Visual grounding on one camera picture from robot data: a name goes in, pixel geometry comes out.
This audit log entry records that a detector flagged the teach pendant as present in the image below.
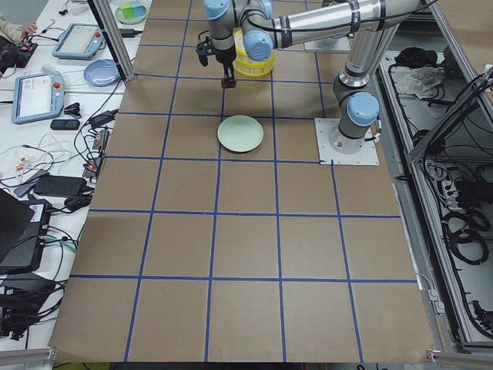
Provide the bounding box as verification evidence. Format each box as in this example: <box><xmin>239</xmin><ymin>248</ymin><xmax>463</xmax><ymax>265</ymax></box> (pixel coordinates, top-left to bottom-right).
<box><xmin>12</xmin><ymin>71</ymin><xmax>65</xmax><ymax>125</ymax></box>
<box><xmin>52</xmin><ymin>23</ymin><xmax>104</xmax><ymax>60</ymax></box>

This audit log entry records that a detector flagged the green bowl with sponges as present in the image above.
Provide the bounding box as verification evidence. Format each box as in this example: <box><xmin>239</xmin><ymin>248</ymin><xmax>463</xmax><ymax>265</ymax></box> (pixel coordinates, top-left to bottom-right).
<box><xmin>114</xmin><ymin>1</ymin><xmax>148</xmax><ymax>25</ymax></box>

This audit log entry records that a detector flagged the aluminium frame post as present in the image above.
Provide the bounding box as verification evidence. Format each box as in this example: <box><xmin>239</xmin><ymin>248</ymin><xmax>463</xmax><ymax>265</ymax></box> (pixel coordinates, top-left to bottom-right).
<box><xmin>88</xmin><ymin>0</ymin><xmax>135</xmax><ymax>83</ymax></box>

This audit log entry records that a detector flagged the brown bun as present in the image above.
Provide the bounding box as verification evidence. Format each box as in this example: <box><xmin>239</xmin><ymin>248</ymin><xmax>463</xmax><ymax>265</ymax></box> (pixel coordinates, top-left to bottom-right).
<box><xmin>221</xmin><ymin>78</ymin><xmax>235</xmax><ymax>89</ymax></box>

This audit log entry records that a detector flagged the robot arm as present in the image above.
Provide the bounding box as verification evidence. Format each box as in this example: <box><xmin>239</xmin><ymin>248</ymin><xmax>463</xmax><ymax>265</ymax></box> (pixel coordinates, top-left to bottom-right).
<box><xmin>196</xmin><ymin>0</ymin><xmax>426</xmax><ymax>154</ymax></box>

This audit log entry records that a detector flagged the mint green plate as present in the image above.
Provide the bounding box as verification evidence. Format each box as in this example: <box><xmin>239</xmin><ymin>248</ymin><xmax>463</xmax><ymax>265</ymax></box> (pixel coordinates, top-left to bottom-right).
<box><xmin>217</xmin><ymin>115</ymin><xmax>264</xmax><ymax>153</ymax></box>

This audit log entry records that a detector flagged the black power adapter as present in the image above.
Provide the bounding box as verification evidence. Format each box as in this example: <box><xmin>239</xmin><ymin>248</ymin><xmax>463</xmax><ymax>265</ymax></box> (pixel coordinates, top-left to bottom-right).
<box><xmin>119</xmin><ymin>29</ymin><xmax>143</xmax><ymax>39</ymax></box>

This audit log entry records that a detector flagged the white cloth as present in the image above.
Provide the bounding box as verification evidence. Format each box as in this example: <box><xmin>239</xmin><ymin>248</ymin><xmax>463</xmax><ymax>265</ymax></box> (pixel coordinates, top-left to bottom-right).
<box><xmin>396</xmin><ymin>66</ymin><xmax>445</xmax><ymax>99</ymax></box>

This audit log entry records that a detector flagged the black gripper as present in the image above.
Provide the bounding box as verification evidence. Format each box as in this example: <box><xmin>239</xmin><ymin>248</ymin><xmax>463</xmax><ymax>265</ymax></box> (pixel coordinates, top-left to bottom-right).
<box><xmin>196</xmin><ymin>31</ymin><xmax>236</xmax><ymax>87</ymax></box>

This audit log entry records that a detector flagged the black laptop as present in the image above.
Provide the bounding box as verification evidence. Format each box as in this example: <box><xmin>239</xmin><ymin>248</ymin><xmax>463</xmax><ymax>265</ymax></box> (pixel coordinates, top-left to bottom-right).
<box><xmin>1</xmin><ymin>190</ymin><xmax>52</xmax><ymax>274</ymax></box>

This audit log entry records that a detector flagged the far teach pendant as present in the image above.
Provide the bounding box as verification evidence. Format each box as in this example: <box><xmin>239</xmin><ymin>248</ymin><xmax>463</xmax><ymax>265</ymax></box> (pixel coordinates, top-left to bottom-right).
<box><xmin>52</xmin><ymin>23</ymin><xmax>104</xmax><ymax>60</ymax></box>

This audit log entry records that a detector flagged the near teach pendant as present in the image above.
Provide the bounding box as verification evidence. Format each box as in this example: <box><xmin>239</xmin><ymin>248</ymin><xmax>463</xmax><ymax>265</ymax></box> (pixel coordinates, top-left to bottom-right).
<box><xmin>12</xmin><ymin>71</ymin><xmax>65</xmax><ymax>125</ymax></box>

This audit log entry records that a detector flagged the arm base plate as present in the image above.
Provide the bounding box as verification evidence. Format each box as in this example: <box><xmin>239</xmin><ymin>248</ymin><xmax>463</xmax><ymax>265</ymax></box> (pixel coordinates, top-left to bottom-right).
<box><xmin>304</xmin><ymin>37</ymin><xmax>350</xmax><ymax>54</ymax></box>
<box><xmin>314</xmin><ymin>118</ymin><xmax>380</xmax><ymax>167</ymax></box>

